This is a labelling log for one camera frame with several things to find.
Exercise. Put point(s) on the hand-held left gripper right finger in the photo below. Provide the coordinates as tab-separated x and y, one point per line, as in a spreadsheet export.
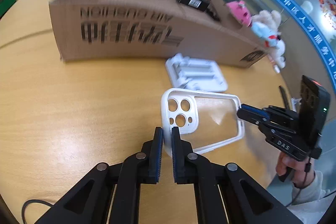
175	153

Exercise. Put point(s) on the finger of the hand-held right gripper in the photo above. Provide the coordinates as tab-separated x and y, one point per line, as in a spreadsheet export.
249	117
252	109

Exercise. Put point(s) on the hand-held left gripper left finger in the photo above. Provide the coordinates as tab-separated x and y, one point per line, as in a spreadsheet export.
157	150

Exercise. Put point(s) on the white clear phone case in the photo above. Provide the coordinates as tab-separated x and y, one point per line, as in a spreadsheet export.
164	108

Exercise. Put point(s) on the person's right forearm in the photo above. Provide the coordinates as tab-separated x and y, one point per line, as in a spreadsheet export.
307	203

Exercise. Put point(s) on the person's right hand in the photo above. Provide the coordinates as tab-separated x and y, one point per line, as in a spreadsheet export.
282	163

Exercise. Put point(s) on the white plastic tray insert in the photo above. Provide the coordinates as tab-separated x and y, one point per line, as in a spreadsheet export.
199	74

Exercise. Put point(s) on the blue window band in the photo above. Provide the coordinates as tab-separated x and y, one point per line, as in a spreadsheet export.
302	27

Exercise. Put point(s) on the white plush toy blue outfit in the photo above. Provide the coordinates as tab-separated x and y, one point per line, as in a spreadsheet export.
267	19

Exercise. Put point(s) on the pink plush toy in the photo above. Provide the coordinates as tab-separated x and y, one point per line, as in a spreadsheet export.
240	12

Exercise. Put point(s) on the red window decal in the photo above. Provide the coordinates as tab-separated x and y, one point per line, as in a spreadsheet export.
328	3

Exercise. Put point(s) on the brown cardboard box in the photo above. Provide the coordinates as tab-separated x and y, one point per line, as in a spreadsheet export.
68	29

